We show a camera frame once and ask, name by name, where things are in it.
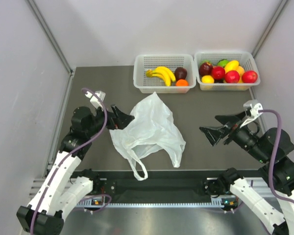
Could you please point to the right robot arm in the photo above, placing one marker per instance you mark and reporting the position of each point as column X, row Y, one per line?
column 271, row 149

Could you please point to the empty white plastic basket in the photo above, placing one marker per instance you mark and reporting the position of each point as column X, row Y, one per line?
column 148, row 85

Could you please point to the orange tangerine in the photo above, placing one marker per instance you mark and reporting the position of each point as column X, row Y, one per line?
column 182, row 83

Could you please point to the yellow banana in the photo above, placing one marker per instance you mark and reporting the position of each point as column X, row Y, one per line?
column 164, row 73

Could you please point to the red apple right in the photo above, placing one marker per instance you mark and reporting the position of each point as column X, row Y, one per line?
column 249, row 76

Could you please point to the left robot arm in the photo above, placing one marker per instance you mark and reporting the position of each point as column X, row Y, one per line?
column 47, row 211

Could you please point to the red apple middle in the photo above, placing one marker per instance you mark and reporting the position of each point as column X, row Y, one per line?
column 218, row 73

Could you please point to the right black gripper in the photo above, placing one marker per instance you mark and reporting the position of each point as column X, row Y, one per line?
column 230, row 123

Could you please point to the yellow mango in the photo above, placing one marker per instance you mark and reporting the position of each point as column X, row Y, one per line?
column 231, row 66

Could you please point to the yellow lemon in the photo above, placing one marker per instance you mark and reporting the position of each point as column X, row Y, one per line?
column 207, row 79

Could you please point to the green lime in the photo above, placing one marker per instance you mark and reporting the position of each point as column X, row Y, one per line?
column 222, row 63

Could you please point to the white plastic bag with fruit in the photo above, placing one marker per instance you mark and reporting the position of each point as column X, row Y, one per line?
column 152, row 130

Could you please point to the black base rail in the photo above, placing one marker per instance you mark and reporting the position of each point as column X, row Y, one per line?
column 164, row 186

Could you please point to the orange fruit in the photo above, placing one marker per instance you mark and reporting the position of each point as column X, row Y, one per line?
column 240, row 70

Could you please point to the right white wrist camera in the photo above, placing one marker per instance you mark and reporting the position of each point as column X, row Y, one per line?
column 252, row 111

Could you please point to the dark red apple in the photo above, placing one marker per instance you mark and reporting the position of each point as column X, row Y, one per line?
column 205, row 69

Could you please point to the grey slotted cable duct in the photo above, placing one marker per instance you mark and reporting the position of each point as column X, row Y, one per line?
column 212, row 203

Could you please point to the white basket holding fruit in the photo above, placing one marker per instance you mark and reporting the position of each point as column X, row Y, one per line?
column 245, row 59

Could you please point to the red apple front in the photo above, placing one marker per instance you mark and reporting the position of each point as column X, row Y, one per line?
column 232, row 77

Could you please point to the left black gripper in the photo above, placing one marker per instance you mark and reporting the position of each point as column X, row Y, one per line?
column 122, row 121

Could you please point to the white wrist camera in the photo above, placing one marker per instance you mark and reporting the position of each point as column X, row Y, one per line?
column 96, row 100
column 252, row 111

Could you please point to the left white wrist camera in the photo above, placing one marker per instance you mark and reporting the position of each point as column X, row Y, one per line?
column 96, row 100

